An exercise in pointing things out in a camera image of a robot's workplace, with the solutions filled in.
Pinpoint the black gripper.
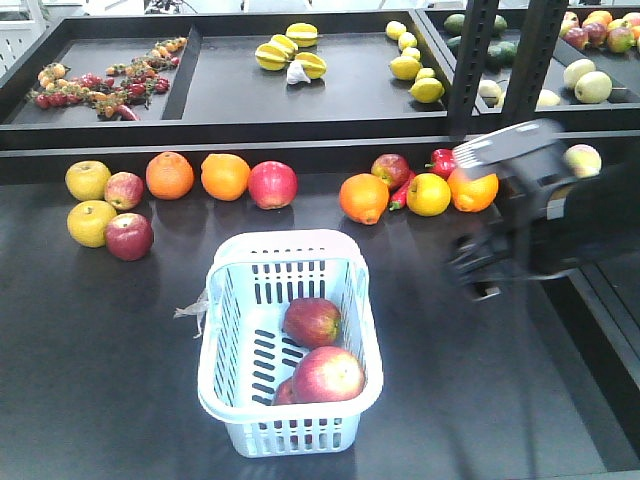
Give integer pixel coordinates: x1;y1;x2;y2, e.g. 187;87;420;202
446;149;576;301

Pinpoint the dark red apple back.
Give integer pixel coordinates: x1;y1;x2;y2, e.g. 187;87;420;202
282;298;342;349

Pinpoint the light blue plastic basket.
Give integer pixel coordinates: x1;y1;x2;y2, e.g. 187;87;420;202
197;229;383;458

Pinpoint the dark red apple front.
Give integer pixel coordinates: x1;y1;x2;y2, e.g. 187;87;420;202
271;377;296;406

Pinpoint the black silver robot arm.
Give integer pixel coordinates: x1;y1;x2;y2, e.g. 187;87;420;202
449;148;639;299

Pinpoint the orange by pepper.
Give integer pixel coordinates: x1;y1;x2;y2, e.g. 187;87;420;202
447;168;499;212

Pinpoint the yellow round fruit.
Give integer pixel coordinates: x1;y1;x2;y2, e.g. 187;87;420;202
407;173;451;217

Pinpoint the red chili pepper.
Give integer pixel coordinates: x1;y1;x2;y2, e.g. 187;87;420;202
388;170;416;211

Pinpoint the red bell pepper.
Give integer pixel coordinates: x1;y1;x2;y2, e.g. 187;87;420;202
425;148;457;180

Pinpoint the red apple behind orange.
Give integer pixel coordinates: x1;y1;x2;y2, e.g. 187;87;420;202
370;153;410;191

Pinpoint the lone orange centre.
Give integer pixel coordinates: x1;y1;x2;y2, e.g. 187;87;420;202
339;173;389;225

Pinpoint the pale green pear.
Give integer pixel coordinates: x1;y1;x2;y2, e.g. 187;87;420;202
563;58;596;90
574;71;613;104

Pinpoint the red apple beside oranges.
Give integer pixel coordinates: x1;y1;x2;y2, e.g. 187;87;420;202
248;161;298;210

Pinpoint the white garlic bulb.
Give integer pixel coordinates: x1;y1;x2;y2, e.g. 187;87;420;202
286;60;311;85

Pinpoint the right orange of pair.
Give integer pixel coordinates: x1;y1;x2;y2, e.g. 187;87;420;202
201;153;251;201

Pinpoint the orange of pair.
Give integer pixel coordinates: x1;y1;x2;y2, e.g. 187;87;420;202
145;151;195;200
201;153;251;201

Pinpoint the left orange of pair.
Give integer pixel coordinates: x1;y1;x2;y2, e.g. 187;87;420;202
145;151;195;200

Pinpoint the small dark red apple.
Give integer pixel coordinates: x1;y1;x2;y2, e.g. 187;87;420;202
105;213;154;261

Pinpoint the small red apple back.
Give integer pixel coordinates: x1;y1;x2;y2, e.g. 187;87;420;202
104;172;144;211

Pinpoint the black wooden fruit stand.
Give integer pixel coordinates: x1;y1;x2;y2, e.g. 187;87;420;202
1;10;639;479

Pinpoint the yellow apple front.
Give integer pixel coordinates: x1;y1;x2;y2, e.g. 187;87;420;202
66;200;117;248

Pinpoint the yellow apple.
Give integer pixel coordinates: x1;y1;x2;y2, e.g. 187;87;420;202
65;160;112;201
66;200;117;248

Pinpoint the yellow apple back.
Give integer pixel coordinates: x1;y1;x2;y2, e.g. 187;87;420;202
65;160;112;201

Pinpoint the cherry tomato vine pile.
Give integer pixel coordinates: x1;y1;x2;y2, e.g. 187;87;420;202
25;37;188;121

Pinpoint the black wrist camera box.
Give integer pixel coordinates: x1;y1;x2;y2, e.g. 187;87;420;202
453;119;572;183

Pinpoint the black upright post right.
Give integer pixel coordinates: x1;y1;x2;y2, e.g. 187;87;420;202
500;0;568;127

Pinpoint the black upright post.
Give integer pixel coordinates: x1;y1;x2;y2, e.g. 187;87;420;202
500;0;568;127
447;0;499;138

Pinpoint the black upright post left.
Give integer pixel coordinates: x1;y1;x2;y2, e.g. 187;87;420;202
447;0;499;138

